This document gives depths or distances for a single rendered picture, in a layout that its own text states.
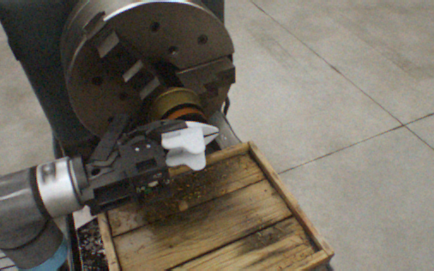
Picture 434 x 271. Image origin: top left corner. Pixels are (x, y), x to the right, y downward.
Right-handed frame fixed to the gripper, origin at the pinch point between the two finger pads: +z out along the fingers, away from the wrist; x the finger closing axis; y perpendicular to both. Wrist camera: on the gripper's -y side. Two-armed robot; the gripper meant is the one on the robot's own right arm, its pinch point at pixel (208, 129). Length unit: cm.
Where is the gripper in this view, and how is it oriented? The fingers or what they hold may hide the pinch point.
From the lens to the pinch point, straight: 52.3
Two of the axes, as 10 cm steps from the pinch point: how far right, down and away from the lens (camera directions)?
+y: 4.0, 6.5, -6.4
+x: 0.0, -7.0, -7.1
